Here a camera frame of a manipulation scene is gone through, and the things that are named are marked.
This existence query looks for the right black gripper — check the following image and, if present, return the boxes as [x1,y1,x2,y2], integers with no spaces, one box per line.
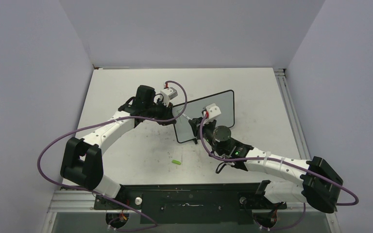
[190,116,225,156]

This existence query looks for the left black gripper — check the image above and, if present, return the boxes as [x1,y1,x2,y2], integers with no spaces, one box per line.
[145,98,176,126]

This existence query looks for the black framed small whiteboard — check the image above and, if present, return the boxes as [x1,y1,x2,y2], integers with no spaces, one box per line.
[172,90,235,143]

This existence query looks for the green marker cap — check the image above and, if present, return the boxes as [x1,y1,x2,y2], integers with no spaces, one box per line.
[171,160,182,165]

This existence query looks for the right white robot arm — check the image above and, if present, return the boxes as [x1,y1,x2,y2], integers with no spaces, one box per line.
[188,117,343,214]

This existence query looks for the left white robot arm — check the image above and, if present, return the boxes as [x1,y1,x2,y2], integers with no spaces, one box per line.
[60,85,178,209]

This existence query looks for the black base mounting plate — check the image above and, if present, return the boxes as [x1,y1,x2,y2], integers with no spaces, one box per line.
[94,183,288,225]

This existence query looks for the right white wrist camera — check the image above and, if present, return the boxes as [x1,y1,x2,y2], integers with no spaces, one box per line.
[203,103,221,125]

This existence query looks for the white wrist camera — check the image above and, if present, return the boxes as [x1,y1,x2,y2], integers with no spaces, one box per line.
[203,103,221,125]
[160,87,178,101]

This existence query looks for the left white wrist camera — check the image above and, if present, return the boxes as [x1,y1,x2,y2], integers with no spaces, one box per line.
[160,87,178,101]

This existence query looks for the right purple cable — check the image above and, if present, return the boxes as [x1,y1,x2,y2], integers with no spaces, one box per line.
[199,116,359,206]

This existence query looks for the purple cable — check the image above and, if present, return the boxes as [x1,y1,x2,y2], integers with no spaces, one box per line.
[199,116,359,206]
[37,80,188,232]

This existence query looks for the aluminium rail right side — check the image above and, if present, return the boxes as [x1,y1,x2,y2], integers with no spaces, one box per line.
[274,68,311,159]

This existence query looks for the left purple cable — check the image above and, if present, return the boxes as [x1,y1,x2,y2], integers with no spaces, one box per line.
[37,80,188,232]

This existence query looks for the aluminium front frame rail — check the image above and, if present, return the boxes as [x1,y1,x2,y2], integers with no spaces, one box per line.
[42,190,342,233]

